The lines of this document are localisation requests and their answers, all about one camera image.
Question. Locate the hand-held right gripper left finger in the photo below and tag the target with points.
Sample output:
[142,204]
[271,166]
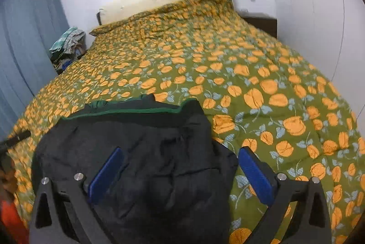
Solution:
[105,175]

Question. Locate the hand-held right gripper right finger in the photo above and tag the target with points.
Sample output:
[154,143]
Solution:
[255,175]

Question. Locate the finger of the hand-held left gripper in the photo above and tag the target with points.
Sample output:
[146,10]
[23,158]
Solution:
[17,138]

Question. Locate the black padded jacket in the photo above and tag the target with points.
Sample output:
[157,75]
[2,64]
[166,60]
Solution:
[171,152]

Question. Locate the pile of clothes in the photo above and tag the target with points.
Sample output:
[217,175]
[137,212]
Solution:
[68,41]

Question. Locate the person's left hand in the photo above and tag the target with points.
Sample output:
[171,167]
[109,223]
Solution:
[8,181]

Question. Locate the orange fleece blanket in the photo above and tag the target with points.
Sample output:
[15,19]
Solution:
[11,221]

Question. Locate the blue curtain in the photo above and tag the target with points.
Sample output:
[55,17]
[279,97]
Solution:
[25,47]

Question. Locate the green orange floral bedspread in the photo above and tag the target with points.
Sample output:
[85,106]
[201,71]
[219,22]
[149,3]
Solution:
[256,75]

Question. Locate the dark wooden nightstand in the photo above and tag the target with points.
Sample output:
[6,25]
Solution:
[265,25]

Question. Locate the white wardrobe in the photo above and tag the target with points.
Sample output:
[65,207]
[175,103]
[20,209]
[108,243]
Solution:
[313,18]

